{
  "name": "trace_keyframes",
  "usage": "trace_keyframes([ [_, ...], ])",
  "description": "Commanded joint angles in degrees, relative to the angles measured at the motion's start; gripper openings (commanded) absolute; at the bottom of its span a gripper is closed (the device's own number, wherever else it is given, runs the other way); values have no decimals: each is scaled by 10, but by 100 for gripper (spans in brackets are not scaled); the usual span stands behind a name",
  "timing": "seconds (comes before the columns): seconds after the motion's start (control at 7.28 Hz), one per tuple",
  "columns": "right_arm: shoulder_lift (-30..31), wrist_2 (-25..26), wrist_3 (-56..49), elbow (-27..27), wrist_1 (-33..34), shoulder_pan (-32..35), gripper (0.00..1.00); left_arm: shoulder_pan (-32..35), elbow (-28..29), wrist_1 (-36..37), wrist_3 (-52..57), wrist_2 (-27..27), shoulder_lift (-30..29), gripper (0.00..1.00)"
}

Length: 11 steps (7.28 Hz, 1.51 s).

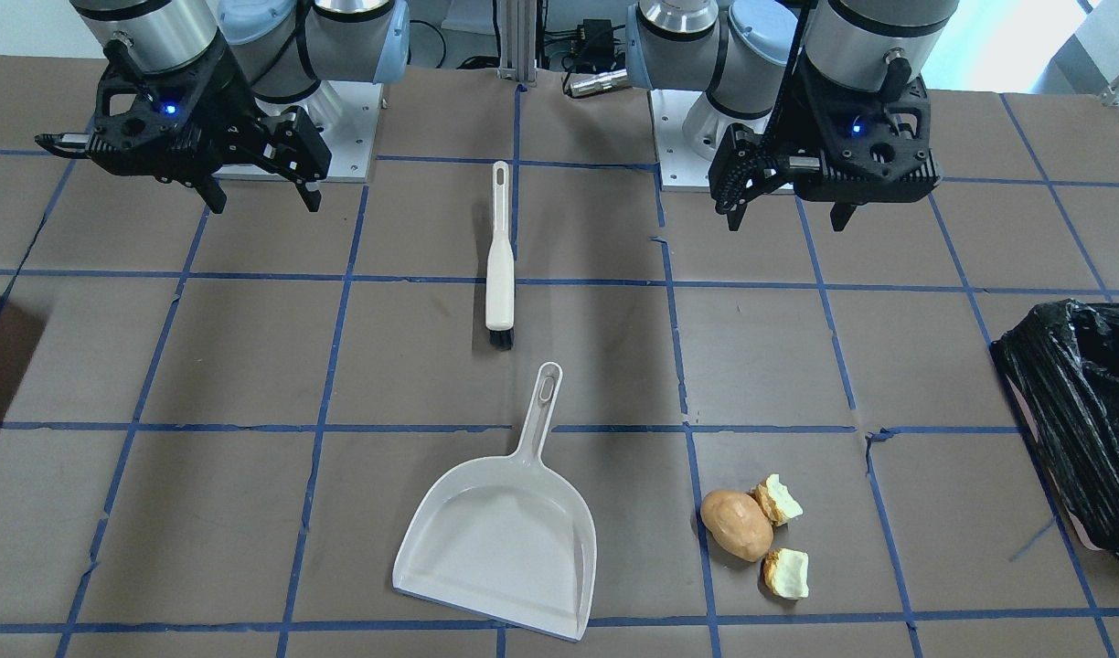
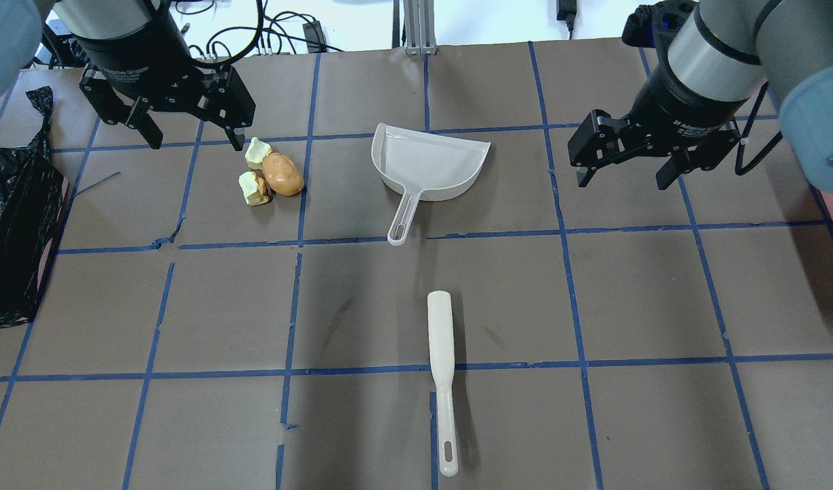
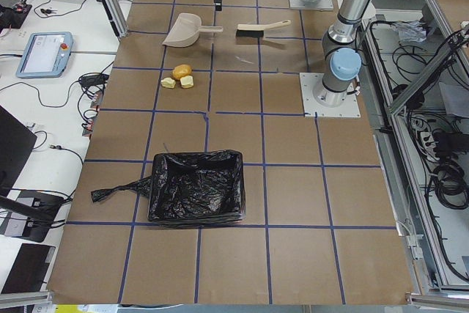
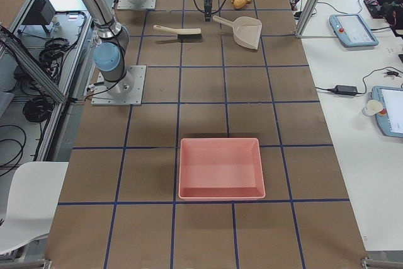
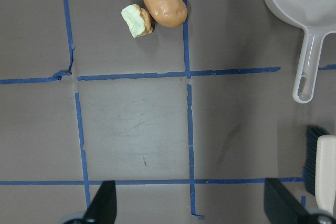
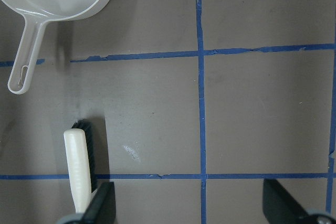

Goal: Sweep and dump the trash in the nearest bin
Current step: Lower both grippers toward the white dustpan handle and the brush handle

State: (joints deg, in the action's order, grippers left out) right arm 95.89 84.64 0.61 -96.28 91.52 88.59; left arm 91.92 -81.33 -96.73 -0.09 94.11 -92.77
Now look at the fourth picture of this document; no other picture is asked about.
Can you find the far teach pendant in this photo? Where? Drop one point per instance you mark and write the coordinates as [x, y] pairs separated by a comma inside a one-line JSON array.
[[352, 30]]

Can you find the teach pendant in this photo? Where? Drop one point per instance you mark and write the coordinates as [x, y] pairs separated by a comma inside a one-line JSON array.
[[352, 30], [389, 120]]

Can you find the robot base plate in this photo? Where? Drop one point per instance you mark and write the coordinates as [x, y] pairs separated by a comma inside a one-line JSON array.
[[128, 91], [136, 5]]

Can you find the orange bread roll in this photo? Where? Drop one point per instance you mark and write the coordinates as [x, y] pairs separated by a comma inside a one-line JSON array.
[[239, 4]]

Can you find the beige hand brush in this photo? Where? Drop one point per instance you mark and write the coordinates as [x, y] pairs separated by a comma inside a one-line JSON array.
[[182, 33]]

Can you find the black box on floor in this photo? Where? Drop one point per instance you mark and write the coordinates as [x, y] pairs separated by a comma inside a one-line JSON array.
[[40, 13]]

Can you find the paper cup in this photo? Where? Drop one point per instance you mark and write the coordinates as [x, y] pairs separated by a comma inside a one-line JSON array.
[[372, 107]]

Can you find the white chair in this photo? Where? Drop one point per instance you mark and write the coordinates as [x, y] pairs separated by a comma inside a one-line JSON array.
[[32, 201]]

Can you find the black power adapter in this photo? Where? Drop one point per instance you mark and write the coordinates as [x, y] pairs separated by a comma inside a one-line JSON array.
[[345, 90]]

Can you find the beige plastic dustpan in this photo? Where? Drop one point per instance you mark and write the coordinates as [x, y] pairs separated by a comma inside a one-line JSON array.
[[246, 30]]

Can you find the pink plastic bin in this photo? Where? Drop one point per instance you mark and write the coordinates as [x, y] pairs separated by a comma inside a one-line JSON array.
[[218, 169]]

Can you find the near teach pendant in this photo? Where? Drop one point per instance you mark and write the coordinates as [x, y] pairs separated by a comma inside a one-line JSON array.
[[389, 120]]

